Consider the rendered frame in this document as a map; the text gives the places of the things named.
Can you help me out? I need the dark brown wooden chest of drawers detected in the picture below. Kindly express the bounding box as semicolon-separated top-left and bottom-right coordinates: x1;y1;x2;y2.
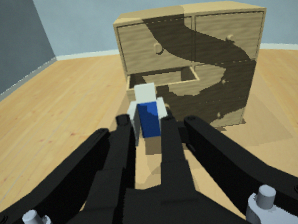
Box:
113;1;267;127

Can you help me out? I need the blue and white eraser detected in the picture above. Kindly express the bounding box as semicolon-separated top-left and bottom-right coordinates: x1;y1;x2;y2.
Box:
134;83;161;138

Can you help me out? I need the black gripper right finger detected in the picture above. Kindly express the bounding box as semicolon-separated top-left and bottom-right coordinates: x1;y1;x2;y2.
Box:
156;97;298;224

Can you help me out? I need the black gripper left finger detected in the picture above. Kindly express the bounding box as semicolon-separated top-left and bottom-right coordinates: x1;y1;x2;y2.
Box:
0;101;141;224

